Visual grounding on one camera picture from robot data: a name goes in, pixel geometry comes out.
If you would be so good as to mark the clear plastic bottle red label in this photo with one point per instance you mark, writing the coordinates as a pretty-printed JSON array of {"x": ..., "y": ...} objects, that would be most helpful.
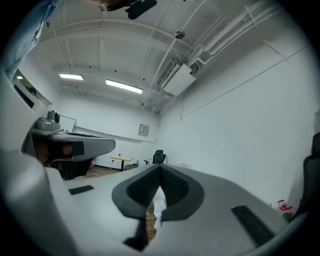
[{"x": 284, "y": 206}]

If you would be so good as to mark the white ceiling air conditioner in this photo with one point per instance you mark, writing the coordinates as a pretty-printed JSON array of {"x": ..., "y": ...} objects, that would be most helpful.
[{"x": 176, "y": 77}]

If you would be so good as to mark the long ceiling light panel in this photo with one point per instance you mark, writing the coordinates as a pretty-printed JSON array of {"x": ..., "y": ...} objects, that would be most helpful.
[{"x": 123, "y": 86}]

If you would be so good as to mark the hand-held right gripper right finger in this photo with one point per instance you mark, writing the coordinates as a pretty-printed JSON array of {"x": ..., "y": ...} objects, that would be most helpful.
[{"x": 212, "y": 225}]

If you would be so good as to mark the short ceiling light panel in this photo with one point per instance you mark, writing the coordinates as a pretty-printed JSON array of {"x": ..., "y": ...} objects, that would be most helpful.
[{"x": 71, "y": 76}]

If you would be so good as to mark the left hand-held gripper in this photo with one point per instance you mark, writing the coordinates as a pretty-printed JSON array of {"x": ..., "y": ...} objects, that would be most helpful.
[{"x": 46, "y": 123}]

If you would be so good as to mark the black office chair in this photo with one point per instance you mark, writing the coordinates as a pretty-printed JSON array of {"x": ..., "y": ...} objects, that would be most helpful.
[
  {"x": 311, "y": 175},
  {"x": 159, "y": 156}
]

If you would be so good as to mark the white board black frame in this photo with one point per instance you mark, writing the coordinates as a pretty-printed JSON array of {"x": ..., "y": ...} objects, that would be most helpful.
[{"x": 67, "y": 123}]

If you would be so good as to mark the white ceiling pipes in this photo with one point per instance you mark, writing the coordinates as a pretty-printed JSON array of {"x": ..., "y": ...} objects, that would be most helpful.
[{"x": 225, "y": 32}]

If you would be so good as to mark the eyeglasses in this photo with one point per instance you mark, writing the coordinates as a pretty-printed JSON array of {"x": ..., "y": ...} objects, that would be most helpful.
[{"x": 110, "y": 6}]

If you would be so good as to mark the small wooden table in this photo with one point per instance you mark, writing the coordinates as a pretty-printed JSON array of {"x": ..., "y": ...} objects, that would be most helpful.
[{"x": 122, "y": 158}]

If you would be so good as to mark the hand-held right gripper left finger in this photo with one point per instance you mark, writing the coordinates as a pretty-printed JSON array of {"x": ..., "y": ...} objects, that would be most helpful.
[{"x": 100, "y": 212}]

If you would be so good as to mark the black head-worn camera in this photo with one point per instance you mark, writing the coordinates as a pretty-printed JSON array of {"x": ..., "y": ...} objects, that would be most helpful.
[{"x": 140, "y": 8}]

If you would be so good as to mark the light blue shirt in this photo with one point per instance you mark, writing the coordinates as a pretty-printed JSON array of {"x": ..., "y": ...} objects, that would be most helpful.
[{"x": 27, "y": 32}]

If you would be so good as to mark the beige wall panel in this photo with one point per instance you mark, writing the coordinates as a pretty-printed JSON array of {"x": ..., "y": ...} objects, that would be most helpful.
[{"x": 143, "y": 130}]

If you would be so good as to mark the round ceiling smoke detector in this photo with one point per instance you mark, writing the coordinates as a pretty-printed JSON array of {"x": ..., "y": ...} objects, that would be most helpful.
[{"x": 179, "y": 33}]

